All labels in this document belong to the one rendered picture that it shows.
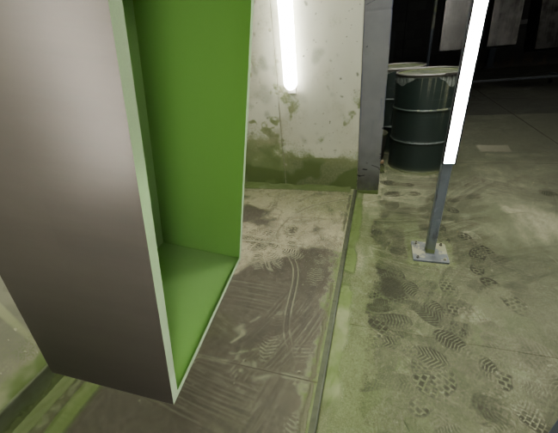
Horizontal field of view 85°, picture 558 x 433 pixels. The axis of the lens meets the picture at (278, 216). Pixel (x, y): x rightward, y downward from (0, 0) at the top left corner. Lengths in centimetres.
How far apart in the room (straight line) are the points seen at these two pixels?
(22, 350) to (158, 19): 135
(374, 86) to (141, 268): 221
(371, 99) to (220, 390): 212
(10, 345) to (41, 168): 118
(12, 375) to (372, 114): 252
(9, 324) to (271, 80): 219
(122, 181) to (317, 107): 221
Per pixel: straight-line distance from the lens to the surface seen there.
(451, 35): 734
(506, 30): 762
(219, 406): 140
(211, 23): 102
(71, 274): 71
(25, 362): 169
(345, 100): 255
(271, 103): 267
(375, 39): 250
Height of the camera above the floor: 124
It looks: 30 degrees down
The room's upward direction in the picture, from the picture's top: 6 degrees counter-clockwise
